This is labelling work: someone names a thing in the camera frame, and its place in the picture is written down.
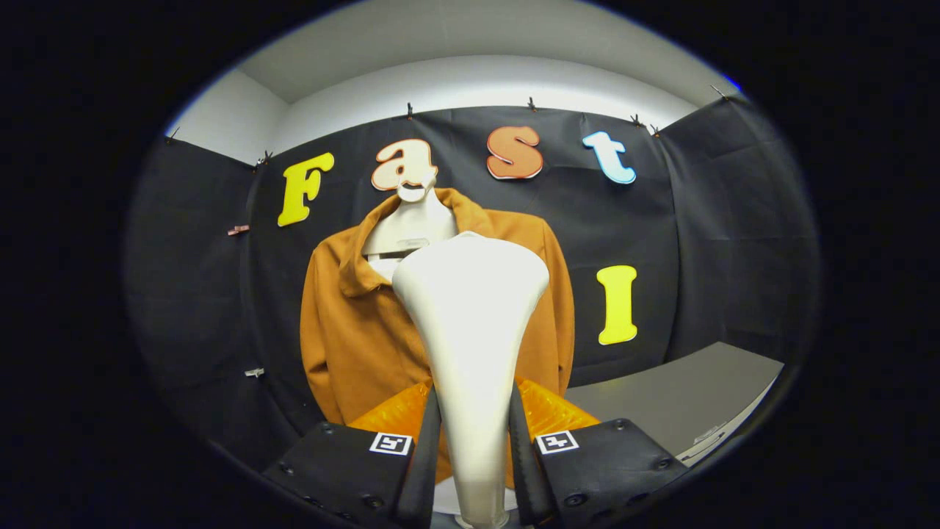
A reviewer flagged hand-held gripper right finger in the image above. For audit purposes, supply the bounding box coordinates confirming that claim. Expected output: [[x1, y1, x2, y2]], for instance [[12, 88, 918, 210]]
[[508, 378, 691, 528]]

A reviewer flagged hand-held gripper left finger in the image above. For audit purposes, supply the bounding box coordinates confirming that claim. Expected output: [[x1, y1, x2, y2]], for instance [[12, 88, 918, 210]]
[[263, 381, 442, 528]]

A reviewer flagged orange button-up shirt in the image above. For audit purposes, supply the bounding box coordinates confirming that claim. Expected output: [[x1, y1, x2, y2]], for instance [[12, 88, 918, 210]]
[[300, 187, 576, 486]]

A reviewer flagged grey table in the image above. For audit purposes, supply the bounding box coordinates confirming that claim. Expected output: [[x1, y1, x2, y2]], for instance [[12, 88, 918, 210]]
[[564, 342, 785, 468]]

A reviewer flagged white mannequin torso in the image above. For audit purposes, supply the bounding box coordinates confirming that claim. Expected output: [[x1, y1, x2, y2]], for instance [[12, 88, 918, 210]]
[[361, 175, 519, 515]]

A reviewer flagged black backdrop cloth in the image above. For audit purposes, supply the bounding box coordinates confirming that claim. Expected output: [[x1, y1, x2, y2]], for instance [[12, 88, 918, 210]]
[[123, 96, 820, 478]]

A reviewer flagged row of black clips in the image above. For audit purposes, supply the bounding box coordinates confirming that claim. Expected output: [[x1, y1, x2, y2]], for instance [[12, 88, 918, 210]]
[[166, 84, 729, 171]]

